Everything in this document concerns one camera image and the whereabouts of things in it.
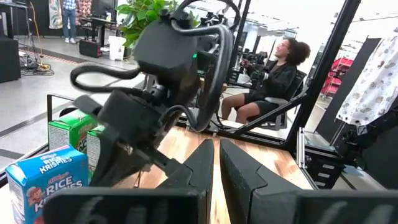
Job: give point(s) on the green leafy plant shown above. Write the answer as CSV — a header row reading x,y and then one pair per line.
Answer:
x,y
140,18

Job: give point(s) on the red patterned hanging fabric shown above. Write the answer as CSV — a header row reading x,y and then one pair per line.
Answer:
x,y
84,9

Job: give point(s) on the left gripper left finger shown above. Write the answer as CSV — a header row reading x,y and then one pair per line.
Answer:
x,y
186,202

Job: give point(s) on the silver aluminium bar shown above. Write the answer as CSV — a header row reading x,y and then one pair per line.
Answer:
x,y
301,146

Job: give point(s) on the white bin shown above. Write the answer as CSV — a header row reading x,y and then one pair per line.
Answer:
x,y
116,48

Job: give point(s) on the green Apple Jacks cereal box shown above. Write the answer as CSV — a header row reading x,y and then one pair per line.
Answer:
x,y
93,149
70,130

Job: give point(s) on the black case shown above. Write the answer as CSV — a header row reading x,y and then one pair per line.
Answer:
x,y
90,48

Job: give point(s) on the black cabinet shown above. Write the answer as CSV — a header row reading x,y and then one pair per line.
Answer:
x,y
9,59

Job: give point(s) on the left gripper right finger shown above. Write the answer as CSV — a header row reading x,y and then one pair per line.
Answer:
x,y
255,199

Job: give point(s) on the light patterned hanging fabric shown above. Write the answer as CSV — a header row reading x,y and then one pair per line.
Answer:
x,y
55,14

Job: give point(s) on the black slotted bracket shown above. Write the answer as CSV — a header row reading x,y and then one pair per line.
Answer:
x,y
325,171

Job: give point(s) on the blue Rice Krispies cereal box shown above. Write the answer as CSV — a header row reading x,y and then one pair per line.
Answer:
x,y
46,186

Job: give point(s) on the dark table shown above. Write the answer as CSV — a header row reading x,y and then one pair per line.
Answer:
x,y
99,21

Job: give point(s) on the person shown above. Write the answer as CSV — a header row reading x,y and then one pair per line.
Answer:
x,y
69,18
280,81

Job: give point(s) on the white patterned cloth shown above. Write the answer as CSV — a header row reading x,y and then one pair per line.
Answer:
x,y
373,81

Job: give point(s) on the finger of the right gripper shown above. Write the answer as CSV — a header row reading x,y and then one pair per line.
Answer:
x,y
115,165

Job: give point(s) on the black leaning panel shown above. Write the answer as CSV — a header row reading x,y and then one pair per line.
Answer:
x,y
357,68

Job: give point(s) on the grey office chair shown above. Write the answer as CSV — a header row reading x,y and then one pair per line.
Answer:
x,y
298,82

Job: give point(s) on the red cart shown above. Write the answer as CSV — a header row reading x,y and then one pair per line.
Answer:
x,y
340,67

